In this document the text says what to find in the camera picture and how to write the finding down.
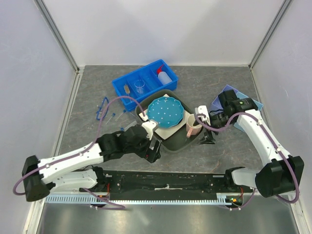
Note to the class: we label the white square plate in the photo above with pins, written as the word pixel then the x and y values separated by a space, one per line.
pixel 168 131

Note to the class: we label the white wash bottle red cap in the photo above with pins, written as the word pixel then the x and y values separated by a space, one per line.
pixel 163 76

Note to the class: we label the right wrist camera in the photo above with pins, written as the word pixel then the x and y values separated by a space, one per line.
pixel 202 110

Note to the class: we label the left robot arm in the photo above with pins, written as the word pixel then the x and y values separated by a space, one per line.
pixel 39 175

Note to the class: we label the clear acrylic tube rack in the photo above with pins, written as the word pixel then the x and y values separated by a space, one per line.
pixel 134 123

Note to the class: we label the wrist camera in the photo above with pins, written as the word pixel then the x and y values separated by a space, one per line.
pixel 150 126
pixel 202 110

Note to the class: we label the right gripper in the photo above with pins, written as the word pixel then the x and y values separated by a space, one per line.
pixel 208 138

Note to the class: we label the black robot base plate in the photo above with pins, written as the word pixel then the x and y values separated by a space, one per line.
pixel 132 185

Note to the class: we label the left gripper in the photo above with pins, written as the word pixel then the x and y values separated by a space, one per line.
pixel 152 155

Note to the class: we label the right aluminium frame post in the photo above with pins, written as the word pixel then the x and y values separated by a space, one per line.
pixel 269 33

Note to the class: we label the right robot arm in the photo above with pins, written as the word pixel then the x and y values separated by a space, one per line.
pixel 281 172

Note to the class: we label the aluminium frame post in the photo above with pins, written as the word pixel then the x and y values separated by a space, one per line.
pixel 269 33
pixel 56 33

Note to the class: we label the teal polka dot plate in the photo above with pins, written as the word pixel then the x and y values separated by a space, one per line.
pixel 166 111

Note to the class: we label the blue divided storage bin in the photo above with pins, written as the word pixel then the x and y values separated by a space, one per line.
pixel 148 74

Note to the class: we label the pink ceramic mug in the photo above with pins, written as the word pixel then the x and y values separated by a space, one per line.
pixel 192 131

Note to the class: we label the left aluminium frame post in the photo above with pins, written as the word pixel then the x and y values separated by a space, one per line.
pixel 56 33

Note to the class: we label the blue safety glasses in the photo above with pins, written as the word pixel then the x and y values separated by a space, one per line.
pixel 101 108

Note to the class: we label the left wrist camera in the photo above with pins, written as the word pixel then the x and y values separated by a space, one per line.
pixel 150 126

